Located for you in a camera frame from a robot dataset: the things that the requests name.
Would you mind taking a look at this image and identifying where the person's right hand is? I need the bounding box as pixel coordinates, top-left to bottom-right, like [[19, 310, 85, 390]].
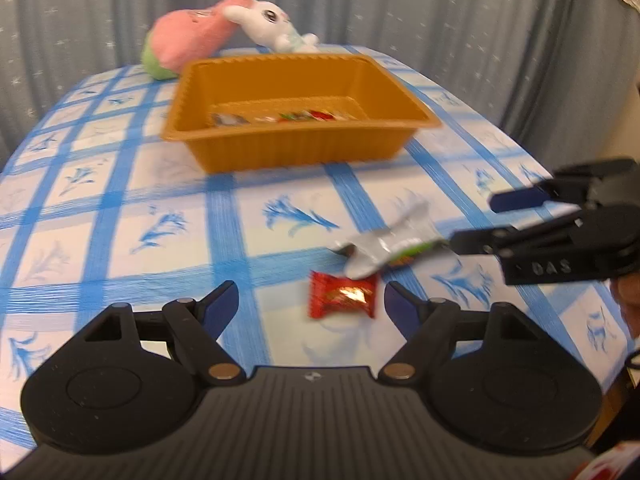
[[611, 272, 640, 341]]

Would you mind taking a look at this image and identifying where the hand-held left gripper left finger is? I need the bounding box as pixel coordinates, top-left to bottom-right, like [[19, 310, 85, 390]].
[[82, 281, 246, 386]]

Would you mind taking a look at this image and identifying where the red white cloth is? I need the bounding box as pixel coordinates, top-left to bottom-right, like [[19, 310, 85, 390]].
[[575, 442, 640, 480]]

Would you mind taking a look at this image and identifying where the orange plastic tray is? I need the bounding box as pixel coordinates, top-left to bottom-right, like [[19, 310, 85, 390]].
[[161, 54, 443, 173]]

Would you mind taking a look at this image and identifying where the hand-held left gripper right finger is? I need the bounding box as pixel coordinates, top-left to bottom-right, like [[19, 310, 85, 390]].
[[378, 281, 546, 386]]

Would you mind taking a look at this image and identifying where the blue checked tablecloth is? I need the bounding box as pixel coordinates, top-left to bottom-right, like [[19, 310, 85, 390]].
[[0, 42, 631, 466]]

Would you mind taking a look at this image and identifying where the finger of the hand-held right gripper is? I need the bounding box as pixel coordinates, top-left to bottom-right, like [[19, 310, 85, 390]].
[[450, 209, 601, 259], [489, 159, 637, 213]]

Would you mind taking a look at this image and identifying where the silver snack packet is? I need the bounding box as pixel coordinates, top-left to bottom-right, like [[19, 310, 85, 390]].
[[327, 201, 451, 281]]

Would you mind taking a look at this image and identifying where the white rabbit plush toy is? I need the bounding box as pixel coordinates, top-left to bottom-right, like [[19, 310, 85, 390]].
[[222, 0, 321, 54]]

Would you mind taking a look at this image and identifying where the grey star curtain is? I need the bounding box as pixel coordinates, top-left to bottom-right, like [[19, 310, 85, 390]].
[[0, 0, 640, 151]]

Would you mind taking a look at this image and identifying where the red gold candy packet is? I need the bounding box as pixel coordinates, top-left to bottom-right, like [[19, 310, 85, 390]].
[[306, 270, 379, 320]]

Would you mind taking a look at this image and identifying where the pink plush toy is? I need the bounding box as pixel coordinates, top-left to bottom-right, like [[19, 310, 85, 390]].
[[141, 0, 256, 82]]

